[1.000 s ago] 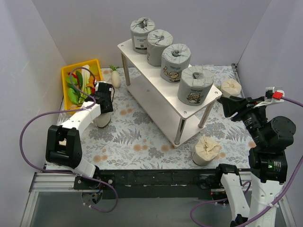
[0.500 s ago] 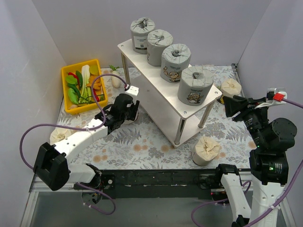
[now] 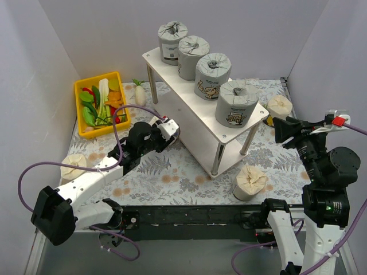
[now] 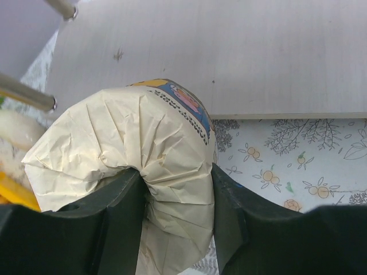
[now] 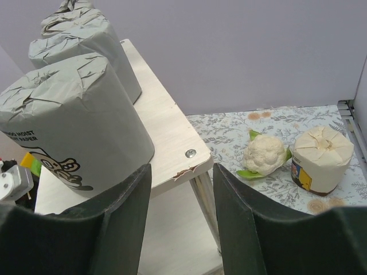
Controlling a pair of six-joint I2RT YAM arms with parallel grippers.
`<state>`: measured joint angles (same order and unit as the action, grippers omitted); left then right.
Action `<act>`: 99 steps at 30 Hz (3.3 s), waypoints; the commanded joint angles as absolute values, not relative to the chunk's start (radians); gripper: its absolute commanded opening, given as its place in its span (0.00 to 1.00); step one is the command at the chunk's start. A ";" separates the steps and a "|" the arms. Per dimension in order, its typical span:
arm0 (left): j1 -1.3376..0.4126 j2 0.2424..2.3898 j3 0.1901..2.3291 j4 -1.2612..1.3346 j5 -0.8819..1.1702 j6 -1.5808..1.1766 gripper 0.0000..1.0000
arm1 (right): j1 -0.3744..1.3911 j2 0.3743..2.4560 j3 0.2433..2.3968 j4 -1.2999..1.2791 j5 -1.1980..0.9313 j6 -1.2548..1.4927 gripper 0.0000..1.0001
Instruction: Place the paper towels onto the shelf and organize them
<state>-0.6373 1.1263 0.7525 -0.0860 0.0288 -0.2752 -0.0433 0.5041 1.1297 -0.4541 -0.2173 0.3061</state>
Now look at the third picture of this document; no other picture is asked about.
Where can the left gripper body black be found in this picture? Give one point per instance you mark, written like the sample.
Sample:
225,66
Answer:
160,140

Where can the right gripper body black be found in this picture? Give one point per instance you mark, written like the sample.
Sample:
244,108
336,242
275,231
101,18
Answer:
294,134

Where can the grey roll with cartoon label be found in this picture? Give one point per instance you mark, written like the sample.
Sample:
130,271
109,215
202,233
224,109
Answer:
190,50

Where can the grey roll with QR label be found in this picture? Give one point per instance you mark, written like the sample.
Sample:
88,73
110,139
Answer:
169,36

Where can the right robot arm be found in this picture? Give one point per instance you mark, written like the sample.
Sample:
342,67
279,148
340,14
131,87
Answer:
325,201

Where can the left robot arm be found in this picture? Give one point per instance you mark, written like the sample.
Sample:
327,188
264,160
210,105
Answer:
59,212

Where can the white two-tier shelf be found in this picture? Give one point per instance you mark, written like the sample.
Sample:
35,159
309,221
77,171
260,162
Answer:
216,147

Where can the beige roll back right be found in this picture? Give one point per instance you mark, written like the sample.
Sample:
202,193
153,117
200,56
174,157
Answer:
278,106

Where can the beige roll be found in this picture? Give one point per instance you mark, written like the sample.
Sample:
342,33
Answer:
278,106
74,161
248,183

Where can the floral table mat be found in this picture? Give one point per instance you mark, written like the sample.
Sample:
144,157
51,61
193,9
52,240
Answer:
174,177

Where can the white radish toy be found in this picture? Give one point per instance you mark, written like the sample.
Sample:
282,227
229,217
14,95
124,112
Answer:
140,95

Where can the beige roll front right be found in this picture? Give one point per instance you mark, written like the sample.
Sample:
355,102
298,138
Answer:
248,183

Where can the white bok choy toy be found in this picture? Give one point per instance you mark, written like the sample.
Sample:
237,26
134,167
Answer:
103,90

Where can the orange ginger toy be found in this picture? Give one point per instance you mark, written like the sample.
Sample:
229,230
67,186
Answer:
114,99

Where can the yellow green fruit toy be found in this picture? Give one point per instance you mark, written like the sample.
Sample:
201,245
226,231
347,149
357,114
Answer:
114,84

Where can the green leafy vegetable toy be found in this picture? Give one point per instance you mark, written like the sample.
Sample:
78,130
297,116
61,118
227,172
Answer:
88,116

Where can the yellow plastic bin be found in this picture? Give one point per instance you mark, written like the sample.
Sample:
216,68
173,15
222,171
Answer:
107,116

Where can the green pepper toy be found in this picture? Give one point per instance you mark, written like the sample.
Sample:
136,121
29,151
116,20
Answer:
96,92

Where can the beige roll far left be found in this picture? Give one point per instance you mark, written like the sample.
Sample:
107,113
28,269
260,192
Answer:
74,161

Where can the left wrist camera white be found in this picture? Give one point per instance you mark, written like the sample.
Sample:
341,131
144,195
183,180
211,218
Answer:
168,127

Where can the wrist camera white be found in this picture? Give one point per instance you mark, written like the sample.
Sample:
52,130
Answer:
168,127
335,120

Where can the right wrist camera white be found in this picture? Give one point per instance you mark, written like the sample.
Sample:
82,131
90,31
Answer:
335,120

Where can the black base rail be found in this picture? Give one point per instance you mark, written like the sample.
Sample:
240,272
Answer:
188,222

